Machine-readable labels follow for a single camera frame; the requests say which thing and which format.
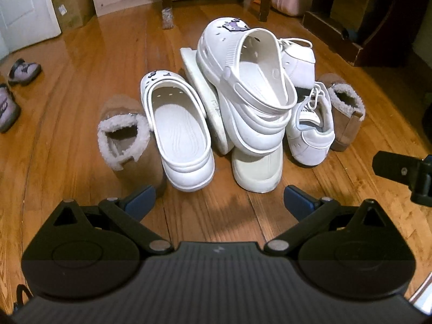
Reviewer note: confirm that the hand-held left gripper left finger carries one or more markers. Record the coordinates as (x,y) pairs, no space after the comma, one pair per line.
(141,197)

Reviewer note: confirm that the dark wooden shelf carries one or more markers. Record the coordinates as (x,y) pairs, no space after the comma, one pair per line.
(398,17)

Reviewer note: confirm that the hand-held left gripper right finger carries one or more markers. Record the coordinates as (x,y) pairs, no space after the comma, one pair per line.
(297,198)

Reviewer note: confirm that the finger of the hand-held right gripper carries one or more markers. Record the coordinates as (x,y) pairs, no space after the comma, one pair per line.
(395,167)

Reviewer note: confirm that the closed brown cardboard box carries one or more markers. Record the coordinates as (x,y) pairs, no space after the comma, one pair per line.
(72,5)

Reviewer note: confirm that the cream slide sandal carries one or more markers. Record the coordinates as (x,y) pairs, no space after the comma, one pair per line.
(209,108)
(256,170)

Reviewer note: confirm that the white clog purple charms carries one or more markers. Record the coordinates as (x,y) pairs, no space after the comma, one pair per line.
(256,84)
(179,125)

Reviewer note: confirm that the white door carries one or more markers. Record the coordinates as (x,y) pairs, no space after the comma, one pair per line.
(27,10)

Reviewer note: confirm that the tan fleece-lined boot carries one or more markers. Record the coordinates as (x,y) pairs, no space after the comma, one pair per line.
(141,172)
(344,128)

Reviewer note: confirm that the open cardboard box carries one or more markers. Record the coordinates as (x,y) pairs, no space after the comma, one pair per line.
(351,6)

